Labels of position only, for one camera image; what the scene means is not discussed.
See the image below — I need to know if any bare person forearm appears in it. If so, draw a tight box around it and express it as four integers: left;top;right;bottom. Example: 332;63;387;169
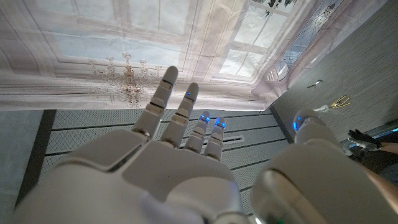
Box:
357;141;398;215

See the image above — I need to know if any purple printed backdrop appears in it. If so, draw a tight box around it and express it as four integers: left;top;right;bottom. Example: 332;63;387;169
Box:
251;0;389;108

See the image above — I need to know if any printed window backdrop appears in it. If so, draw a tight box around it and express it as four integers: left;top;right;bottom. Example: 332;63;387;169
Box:
0;0;299;112

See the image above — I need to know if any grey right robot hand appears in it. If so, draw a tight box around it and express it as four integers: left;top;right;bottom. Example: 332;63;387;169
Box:
11;65;398;224

